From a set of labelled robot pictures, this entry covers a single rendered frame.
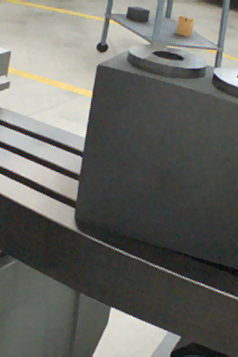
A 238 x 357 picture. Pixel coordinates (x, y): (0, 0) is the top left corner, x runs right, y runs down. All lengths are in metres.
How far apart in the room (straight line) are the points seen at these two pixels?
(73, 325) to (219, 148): 0.79
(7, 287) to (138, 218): 0.43
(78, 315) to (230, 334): 0.71
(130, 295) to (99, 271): 0.04
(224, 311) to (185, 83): 0.25
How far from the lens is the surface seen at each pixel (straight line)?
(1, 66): 1.27
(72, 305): 1.46
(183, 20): 4.67
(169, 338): 1.59
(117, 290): 0.85
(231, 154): 0.78
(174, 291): 0.81
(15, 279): 1.23
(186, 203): 0.81
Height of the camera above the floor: 1.34
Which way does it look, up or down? 25 degrees down
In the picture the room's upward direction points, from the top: 9 degrees clockwise
